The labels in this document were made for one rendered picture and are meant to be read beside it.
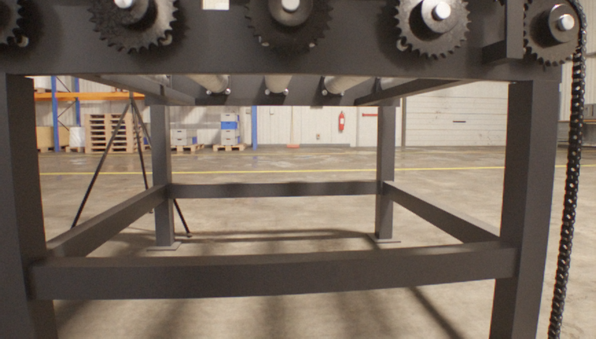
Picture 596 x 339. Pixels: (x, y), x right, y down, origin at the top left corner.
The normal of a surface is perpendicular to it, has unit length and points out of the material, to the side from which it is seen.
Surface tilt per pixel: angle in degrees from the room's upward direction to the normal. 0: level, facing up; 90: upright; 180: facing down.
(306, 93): 90
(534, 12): 90
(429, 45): 90
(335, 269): 90
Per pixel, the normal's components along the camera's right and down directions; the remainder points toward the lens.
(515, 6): 0.10, 0.08
